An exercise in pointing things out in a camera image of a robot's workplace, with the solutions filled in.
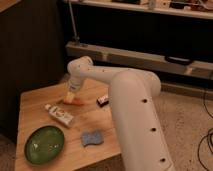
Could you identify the white tube with label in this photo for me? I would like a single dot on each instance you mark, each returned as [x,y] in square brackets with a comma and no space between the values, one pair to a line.
[59,114]

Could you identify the white shelf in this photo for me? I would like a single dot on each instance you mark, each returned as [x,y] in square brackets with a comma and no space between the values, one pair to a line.
[143,8]

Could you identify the grey metal beam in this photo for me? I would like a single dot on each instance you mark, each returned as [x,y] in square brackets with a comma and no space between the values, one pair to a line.
[140,60]

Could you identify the metal pole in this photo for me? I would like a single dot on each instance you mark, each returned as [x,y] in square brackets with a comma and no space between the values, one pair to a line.
[76,37]

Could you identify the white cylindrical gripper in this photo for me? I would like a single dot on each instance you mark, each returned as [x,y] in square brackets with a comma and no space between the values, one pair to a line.
[75,84]

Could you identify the green ceramic bowl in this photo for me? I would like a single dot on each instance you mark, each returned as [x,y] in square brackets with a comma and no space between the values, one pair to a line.
[44,145]

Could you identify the black and white box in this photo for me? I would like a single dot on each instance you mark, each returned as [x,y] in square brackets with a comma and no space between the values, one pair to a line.
[103,100]

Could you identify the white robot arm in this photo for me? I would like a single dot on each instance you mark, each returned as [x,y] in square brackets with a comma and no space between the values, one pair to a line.
[131,92]

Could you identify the wooden table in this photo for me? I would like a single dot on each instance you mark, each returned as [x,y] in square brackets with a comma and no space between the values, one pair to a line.
[88,117]

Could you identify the blue sponge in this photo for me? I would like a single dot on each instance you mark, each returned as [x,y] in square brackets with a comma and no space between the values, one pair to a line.
[92,138]

